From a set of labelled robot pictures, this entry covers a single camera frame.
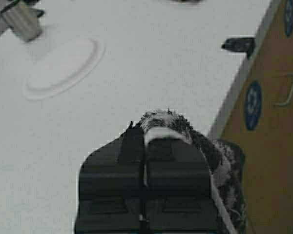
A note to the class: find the grey floral patterned cloth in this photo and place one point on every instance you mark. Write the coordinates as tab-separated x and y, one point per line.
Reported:
224	158

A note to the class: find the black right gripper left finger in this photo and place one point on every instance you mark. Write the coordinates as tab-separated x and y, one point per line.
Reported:
109	187

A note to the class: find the far blue recycling sticker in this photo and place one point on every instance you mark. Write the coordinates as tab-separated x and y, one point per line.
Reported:
288	18

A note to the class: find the white round plate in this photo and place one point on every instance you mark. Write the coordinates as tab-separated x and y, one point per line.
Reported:
62	68

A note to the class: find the blue recycling sticker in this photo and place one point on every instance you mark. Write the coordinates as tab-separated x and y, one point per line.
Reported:
288	18
252	105

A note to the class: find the near black counter clip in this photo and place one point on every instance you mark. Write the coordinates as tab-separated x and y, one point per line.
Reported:
240	45

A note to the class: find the middle silver drawer handle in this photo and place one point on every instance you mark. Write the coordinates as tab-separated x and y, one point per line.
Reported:
289	94

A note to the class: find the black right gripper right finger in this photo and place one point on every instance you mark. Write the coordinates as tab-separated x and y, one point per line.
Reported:
178	183

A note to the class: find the wooden kitchen island cabinet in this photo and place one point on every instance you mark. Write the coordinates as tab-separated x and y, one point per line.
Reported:
268	170

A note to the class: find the near blue recycling sticker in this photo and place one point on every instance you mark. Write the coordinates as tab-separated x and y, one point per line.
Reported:
252	105

